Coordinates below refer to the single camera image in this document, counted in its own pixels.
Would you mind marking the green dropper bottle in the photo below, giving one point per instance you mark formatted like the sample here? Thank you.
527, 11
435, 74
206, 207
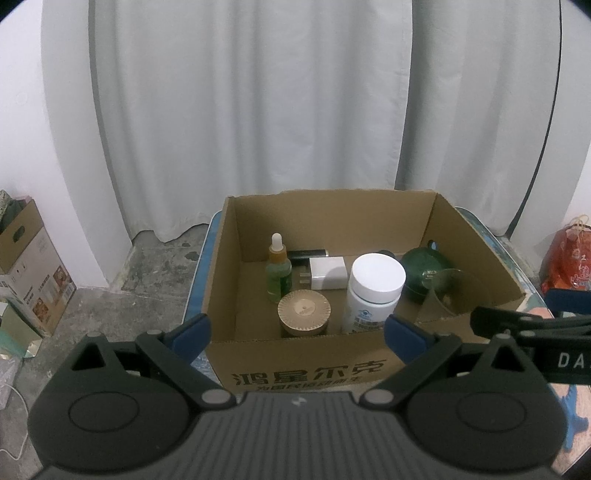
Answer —
278, 277

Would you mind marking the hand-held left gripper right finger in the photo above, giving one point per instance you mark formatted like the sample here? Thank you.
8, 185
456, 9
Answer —
406, 336

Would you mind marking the black cylinder tube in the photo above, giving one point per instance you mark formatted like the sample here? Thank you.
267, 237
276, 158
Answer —
307, 254

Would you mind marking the brown cardboard box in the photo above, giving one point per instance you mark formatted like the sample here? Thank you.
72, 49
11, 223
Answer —
323, 221

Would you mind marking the gold ribbed round jar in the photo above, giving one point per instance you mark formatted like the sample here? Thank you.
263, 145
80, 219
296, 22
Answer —
304, 314

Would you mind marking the white lidded bottle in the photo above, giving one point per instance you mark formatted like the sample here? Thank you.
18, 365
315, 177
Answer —
374, 286

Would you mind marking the dark bag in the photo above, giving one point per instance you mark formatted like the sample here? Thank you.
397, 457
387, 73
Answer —
9, 207

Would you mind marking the clear plastic wrap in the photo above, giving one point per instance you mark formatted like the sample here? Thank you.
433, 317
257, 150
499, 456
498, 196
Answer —
9, 378

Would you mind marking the red plastic bag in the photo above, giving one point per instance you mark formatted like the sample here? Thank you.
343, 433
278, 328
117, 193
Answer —
570, 263

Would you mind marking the white curtain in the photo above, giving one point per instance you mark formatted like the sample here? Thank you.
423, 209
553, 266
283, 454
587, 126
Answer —
254, 106

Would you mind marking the clear plastic cup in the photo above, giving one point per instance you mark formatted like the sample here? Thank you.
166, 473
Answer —
450, 295

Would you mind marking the printed appliance carton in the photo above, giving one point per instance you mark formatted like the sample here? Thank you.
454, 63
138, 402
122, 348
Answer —
32, 277

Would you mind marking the teal gold paper bag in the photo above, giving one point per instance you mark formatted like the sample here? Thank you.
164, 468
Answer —
18, 332

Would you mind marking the dark green round jar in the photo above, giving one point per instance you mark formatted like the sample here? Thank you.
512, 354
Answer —
425, 272

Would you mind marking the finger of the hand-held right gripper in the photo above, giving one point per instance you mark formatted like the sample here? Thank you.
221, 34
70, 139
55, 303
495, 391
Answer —
570, 302
531, 325

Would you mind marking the white charger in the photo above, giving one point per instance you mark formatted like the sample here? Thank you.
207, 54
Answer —
328, 273

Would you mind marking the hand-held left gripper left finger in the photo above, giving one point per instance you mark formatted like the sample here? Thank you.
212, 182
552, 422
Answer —
191, 334

